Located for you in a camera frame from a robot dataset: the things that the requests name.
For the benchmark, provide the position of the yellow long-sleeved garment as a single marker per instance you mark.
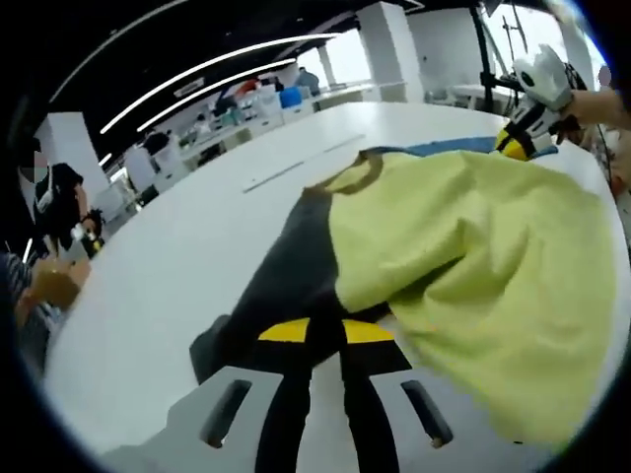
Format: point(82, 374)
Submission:
point(443, 236)

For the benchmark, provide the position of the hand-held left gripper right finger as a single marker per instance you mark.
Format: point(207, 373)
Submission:
point(365, 419)

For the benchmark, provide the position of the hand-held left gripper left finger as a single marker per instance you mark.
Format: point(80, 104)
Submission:
point(286, 419)

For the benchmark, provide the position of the person's right hand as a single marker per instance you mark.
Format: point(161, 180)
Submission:
point(581, 111)

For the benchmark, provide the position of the black tripod stand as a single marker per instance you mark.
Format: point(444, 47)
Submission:
point(486, 74)

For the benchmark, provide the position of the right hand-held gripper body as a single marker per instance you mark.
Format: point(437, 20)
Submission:
point(544, 84)

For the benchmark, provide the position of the white lab counter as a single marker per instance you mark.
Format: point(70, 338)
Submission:
point(256, 120)

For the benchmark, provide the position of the blue container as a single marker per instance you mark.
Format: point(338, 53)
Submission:
point(291, 97)

